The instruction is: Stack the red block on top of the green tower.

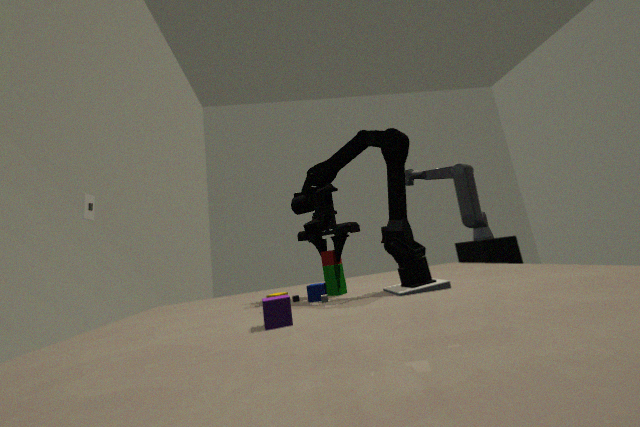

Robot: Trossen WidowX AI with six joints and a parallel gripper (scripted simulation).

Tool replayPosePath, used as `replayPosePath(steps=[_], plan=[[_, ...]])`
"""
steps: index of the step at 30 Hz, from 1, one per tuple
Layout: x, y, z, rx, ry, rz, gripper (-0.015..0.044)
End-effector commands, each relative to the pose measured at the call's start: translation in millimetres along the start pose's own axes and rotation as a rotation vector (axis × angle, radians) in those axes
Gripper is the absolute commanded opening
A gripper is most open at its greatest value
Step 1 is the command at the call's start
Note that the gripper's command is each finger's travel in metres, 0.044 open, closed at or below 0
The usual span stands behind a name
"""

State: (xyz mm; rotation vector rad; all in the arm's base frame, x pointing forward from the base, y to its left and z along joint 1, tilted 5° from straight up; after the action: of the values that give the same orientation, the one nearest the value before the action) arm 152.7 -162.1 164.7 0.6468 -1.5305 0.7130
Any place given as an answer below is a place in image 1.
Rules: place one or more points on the blue block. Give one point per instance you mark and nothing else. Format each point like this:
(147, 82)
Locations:
(315, 291)

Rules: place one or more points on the purple cube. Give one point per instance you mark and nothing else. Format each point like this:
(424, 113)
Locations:
(277, 312)

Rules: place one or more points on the green block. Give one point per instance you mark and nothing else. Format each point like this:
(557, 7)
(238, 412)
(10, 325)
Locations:
(333, 272)
(336, 287)

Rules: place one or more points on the red block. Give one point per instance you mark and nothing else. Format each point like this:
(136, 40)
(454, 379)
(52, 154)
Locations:
(328, 258)

